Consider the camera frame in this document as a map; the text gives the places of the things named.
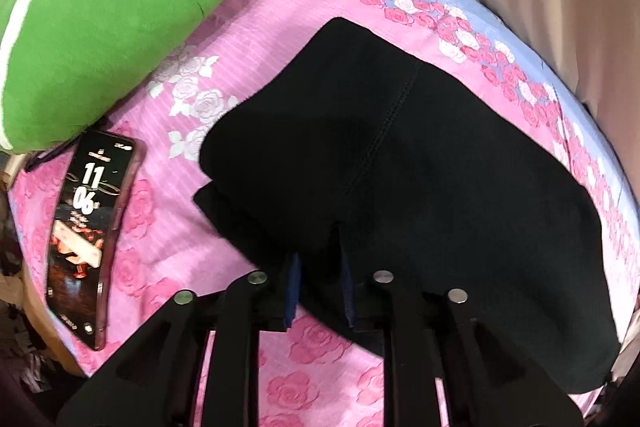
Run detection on smartphone with lit screen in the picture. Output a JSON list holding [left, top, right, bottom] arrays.
[[44, 131, 143, 351]]

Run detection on pink floral bed sheet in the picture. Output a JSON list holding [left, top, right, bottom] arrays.
[[9, 0, 639, 426]]

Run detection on black pants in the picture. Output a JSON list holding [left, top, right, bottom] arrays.
[[194, 18, 620, 393]]

